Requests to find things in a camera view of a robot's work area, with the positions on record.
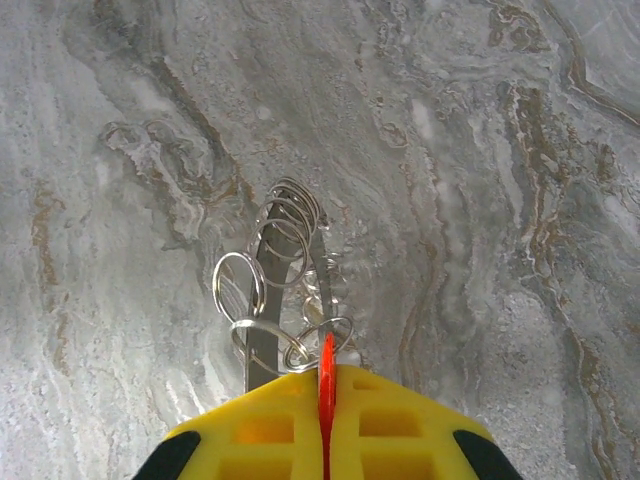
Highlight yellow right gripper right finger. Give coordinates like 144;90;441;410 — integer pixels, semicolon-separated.
332;363;525;480

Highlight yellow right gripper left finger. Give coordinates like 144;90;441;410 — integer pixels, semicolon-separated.
132;368;322;480

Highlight small red peg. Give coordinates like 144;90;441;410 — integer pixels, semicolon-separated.
317;332;337;480

